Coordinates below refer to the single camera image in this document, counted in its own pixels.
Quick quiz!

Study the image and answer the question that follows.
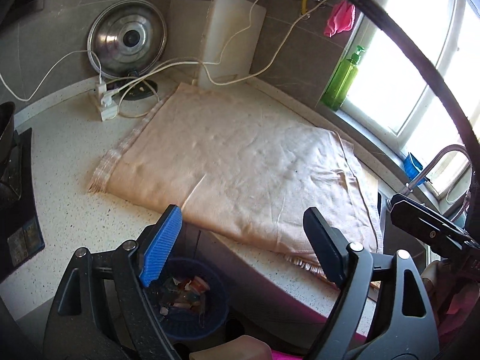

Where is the kitchen faucet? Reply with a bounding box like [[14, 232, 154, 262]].
[[403, 144, 471, 197]]

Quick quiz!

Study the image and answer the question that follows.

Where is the black lid stand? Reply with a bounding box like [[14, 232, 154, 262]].
[[106, 72, 158, 101]]

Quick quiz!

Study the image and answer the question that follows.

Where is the window frame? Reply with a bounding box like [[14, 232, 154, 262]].
[[337, 0, 480, 215]]

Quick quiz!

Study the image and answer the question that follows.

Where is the blue sponge holder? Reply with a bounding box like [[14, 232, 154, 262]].
[[403, 153, 423, 181]]

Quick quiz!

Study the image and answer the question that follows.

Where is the black camera cable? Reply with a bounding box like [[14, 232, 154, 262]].
[[305, 0, 480, 229]]

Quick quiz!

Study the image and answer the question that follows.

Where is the white cutting board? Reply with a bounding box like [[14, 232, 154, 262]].
[[198, 0, 266, 89]]

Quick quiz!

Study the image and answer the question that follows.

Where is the beige towel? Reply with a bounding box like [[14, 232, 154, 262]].
[[89, 84, 384, 274]]

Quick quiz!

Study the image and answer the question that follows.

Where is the blue trash basket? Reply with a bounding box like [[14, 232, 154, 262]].
[[145, 257, 229, 341]]

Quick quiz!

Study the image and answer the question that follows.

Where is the red snack bag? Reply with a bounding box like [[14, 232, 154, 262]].
[[184, 276, 210, 296]]

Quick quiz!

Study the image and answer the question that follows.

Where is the steel pot lid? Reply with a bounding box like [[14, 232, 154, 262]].
[[86, 0, 168, 79]]

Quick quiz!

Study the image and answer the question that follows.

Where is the black stove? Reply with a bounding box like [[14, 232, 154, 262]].
[[1, 128, 45, 280]]

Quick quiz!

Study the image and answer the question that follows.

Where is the white charger cable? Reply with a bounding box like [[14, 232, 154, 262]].
[[0, 49, 104, 103]]

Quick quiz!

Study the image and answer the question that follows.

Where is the green soap dispenser bottle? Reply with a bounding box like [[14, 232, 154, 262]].
[[320, 46, 365, 111]]

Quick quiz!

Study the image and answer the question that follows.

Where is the pink cloth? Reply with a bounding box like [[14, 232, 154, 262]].
[[324, 0, 356, 38]]

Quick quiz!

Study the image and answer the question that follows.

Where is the white power strip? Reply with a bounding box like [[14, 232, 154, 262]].
[[89, 80, 119, 122]]

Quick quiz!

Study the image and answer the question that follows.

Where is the white power cable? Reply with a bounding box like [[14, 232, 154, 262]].
[[101, 0, 333, 119]]

